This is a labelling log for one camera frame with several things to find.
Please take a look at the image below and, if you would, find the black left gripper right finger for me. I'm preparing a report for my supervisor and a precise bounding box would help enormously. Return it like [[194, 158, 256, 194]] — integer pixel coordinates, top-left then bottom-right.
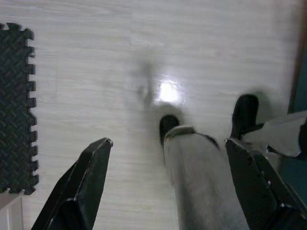
[[224, 138, 307, 230]]

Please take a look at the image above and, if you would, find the black foam puzzle mat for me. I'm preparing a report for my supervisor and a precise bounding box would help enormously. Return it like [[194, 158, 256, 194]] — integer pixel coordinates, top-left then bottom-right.
[[0, 23, 40, 195]]

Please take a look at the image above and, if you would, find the white furniture corner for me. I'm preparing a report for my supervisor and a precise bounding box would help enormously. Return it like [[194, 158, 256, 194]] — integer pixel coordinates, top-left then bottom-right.
[[0, 191, 24, 230]]

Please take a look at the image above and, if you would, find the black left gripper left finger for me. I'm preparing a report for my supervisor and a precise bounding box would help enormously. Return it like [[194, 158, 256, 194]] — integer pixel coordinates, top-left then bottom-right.
[[31, 138, 114, 230]]

